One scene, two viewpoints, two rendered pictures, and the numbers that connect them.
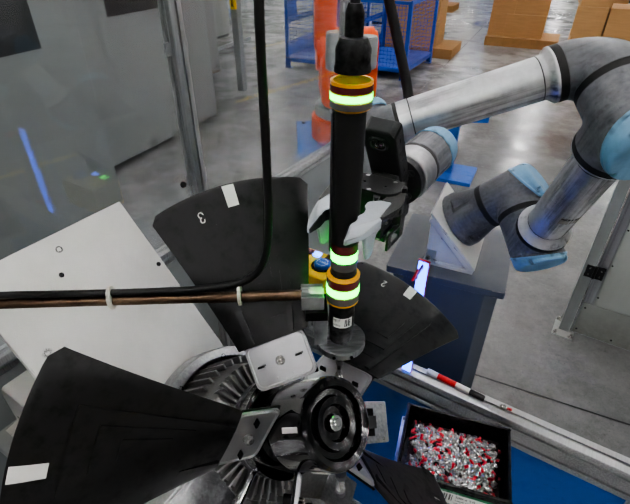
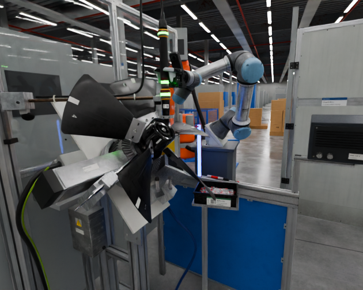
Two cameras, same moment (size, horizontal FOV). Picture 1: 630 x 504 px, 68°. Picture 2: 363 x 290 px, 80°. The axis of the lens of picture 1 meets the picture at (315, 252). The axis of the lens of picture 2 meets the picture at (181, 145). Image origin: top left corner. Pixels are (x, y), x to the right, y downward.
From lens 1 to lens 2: 66 cm
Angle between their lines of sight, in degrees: 23
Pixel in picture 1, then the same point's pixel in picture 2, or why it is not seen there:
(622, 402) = (309, 235)
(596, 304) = not seen: hidden behind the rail
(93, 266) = not seen: hidden behind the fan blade
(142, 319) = not seen: hidden behind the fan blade
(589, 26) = (276, 117)
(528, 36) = (255, 124)
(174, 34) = (117, 73)
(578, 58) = (232, 55)
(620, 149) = (245, 69)
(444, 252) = (211, 140)
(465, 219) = (216, 127)
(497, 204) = (226, 119)
